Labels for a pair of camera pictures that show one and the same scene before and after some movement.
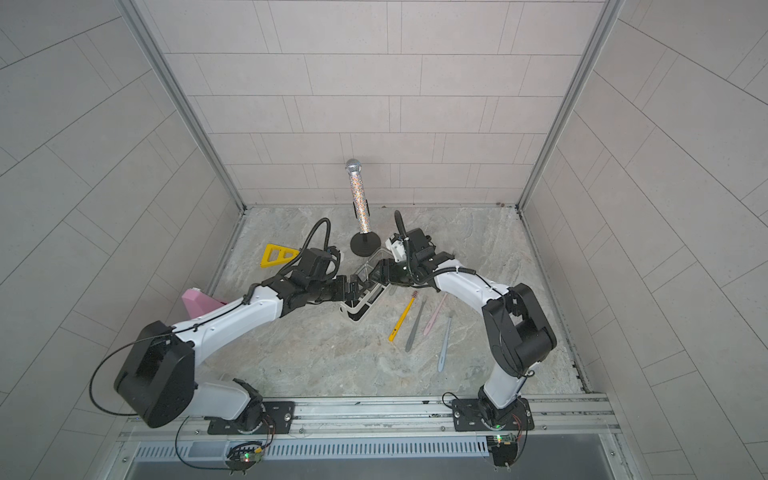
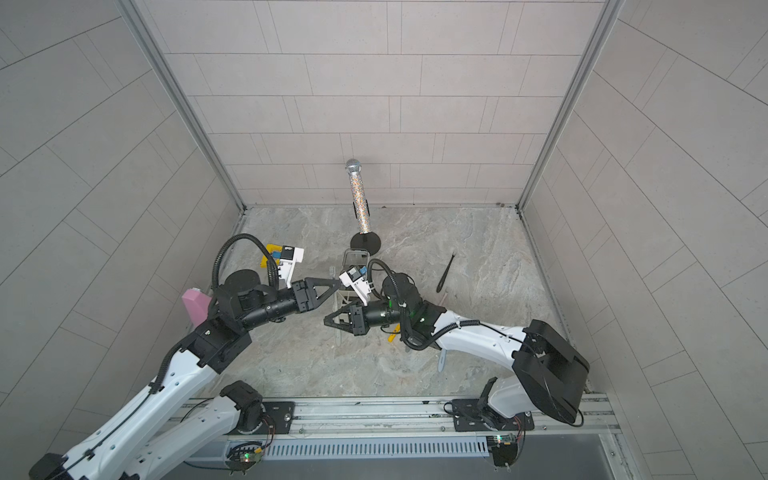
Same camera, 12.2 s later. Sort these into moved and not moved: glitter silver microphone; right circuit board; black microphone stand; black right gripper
Moved: black right gripper
Not moved: right circuit board; black microphone stand; glitter silver microphone
